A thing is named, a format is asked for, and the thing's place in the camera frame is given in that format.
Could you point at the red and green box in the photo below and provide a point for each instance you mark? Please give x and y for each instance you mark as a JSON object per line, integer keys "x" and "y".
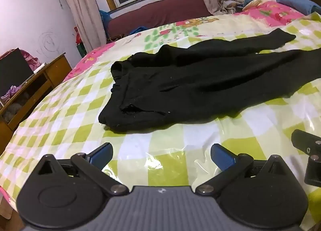
{"x": 79, "y": 43}

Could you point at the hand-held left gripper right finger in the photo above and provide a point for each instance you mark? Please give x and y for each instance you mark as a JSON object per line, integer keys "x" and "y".
{"x": 222, "y": 157}

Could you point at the wooden desk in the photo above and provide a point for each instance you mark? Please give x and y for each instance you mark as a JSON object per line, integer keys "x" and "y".
{"x": 54, "y": 70}

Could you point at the purple cloth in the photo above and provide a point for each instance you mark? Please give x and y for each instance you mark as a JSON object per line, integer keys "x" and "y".
{"x": 11, "y": 92}

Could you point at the blue bag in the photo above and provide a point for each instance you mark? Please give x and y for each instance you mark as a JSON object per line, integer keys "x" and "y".
{"x": 104, "y": 20}

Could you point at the black pants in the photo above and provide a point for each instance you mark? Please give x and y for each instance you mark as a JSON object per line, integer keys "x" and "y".
{"x": 190, "y": 80}

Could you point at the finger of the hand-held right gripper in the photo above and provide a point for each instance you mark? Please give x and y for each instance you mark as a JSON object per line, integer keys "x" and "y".
{"x": 309, "y": 144}

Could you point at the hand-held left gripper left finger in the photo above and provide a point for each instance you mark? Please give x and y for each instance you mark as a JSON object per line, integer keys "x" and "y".
{"x": 101, "y": 155}

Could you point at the black monitor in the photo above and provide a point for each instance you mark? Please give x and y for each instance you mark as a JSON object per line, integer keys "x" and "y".
{"x": 13, "y": 70}

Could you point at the dark red headboard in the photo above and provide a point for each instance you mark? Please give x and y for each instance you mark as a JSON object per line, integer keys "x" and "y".
{"x": 160, "y": 10}

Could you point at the checkered floral bed sheet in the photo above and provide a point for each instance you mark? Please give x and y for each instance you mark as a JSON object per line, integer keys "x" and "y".
{"x": 62, "y": 110}

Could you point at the pink cloth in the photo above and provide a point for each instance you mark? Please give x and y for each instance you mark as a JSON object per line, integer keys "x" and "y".
{"x": 31, "y": 59}

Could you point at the white basket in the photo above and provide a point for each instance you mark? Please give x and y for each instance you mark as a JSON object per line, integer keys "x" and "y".
{"x": 230, "y": 10}

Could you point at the blue pillow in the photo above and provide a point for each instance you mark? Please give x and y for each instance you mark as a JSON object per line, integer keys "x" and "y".
{"x": 298, "y": 1}

